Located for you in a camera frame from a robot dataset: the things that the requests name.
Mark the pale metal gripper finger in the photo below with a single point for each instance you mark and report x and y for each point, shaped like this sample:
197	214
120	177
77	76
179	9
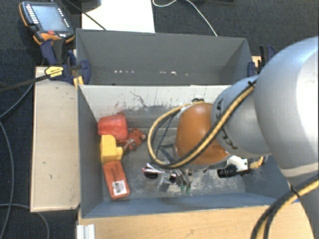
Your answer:
164	185
167	176

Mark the red white black small packet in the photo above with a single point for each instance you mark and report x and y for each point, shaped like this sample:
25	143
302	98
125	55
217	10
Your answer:
151	173

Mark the orange packet with barcode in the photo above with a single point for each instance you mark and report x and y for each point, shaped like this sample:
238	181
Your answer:
115	179

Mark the yellow plastic block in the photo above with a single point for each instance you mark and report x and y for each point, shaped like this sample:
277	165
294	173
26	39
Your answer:
109	149

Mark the pale wood flat board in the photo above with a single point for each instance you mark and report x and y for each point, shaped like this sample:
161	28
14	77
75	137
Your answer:
54	143

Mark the grey metal bin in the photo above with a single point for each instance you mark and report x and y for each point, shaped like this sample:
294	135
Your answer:
149	58

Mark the black cylinder on white bracket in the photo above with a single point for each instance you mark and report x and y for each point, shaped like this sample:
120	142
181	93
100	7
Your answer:
228	172

